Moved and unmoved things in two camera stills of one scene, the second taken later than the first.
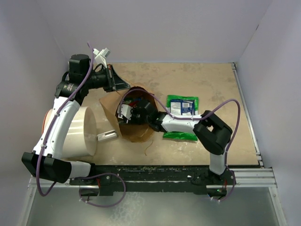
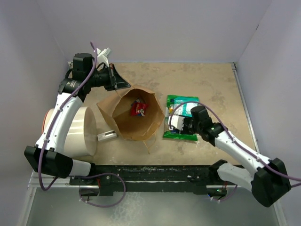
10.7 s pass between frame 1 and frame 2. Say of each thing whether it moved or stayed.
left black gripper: stayed
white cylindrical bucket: stayed
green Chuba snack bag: stayed
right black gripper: moved
